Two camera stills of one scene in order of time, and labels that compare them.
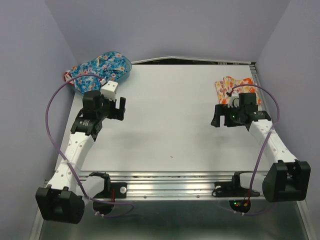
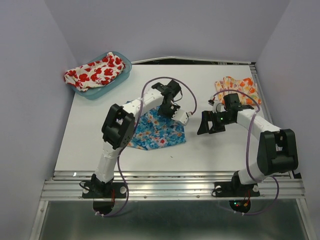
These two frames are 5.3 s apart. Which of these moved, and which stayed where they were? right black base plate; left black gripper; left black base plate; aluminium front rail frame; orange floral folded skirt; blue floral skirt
Moved: left black gripper; blue floral skirt
Stayed: left black base plate; right black base plate; aluminium front rail frame; orange floral folded skirt
